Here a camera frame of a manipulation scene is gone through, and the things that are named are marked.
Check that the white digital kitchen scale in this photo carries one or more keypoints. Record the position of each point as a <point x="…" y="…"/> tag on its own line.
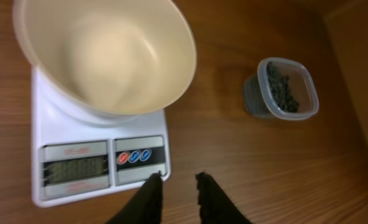
<point x="78" y="154"/>

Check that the white round bowl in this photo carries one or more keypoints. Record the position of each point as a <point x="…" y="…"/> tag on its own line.
<point x="123" y="57"/>

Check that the clear plastic food container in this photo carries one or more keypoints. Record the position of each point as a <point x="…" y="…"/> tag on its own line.
<point x="258" y="100"/>

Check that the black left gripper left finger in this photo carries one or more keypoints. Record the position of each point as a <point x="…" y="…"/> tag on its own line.
<point x="145" y="206"/>

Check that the black beans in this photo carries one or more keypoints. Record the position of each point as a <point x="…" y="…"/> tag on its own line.
<point x="280" y="89"/>

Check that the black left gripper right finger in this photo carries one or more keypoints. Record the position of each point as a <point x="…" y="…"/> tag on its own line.
<point x="215" y="205"/>

